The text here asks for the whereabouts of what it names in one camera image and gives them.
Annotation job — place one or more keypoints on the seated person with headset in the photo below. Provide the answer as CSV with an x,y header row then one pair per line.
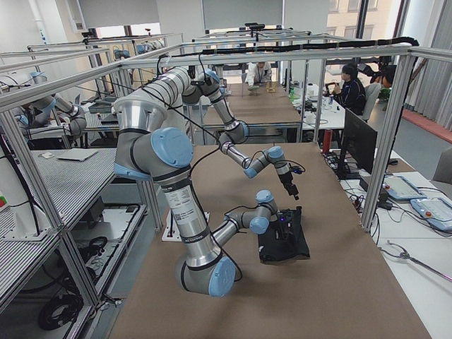
x,y
352,94

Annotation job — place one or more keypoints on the black t-shirt with logo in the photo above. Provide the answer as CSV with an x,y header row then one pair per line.
x,y
275,248

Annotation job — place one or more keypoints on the blue teach pendant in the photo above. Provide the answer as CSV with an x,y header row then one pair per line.
x,y
436,211
400,189

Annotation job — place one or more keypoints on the white central mounting column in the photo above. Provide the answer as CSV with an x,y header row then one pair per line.
x,y
169,106

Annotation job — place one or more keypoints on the blue teach pendant near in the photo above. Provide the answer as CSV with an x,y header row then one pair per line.
x,y
436,211

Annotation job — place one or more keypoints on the black computer monitor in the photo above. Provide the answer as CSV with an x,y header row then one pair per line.
x,y
359,140

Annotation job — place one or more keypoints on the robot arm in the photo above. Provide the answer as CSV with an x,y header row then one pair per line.
x,y
207,84
206,268

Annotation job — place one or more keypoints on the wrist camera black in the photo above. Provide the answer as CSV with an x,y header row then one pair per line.
x,y
285,218
297,169

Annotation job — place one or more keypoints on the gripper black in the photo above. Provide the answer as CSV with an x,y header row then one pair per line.
x,y
287,181

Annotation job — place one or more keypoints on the silver laptop closed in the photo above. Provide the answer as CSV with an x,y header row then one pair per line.
x,y
77,154

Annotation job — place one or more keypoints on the blue teach pendant far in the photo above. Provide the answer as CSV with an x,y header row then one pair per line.
x,y
400,189

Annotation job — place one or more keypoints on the aluminium frame around table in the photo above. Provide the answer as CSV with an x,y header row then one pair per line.
x,y
322,47

